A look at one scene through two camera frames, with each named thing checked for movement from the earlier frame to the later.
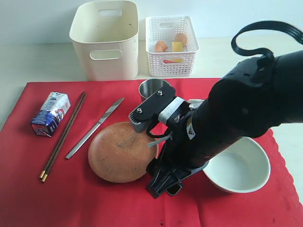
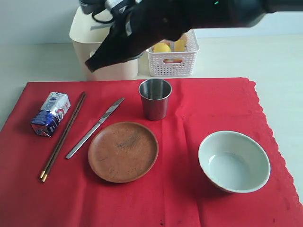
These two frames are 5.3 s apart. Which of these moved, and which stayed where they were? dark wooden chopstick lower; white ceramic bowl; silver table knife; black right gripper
Moved: black right gripper
Stayed: silver table knife; white ceramic bowl; dark wooden chopstick lower
